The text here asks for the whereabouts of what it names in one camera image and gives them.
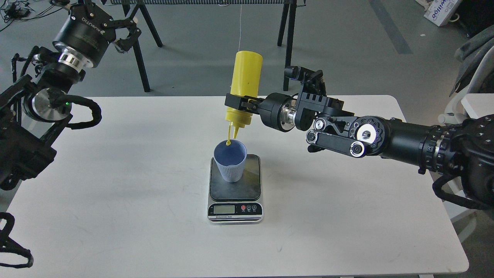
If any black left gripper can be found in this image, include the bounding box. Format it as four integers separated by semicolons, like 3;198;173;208
49;0;142;69

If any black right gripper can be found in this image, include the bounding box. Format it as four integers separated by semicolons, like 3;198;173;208
225;93;296;132

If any yellow squeeze bottle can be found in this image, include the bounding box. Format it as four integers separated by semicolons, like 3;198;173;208
225;51;263;146

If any blue plastic cup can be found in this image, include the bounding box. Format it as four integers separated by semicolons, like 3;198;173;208
213;139;247;183

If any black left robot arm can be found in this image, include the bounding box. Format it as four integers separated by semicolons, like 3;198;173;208
1;0;163;191

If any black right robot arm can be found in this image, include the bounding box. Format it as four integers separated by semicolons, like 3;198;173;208
225;66;494;210

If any digital kitchen scale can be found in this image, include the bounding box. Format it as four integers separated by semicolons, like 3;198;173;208
206;154;264;225

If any white cardboard box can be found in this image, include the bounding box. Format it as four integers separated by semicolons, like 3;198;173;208
424;0;462;27

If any black trestle table frame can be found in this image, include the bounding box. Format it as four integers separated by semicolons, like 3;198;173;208
121;0;306;96

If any black cable bundle on floor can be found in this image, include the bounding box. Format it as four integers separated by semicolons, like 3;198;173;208
0;0;58;34

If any white hanging cable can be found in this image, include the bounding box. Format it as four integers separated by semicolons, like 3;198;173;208
236;4;243;51

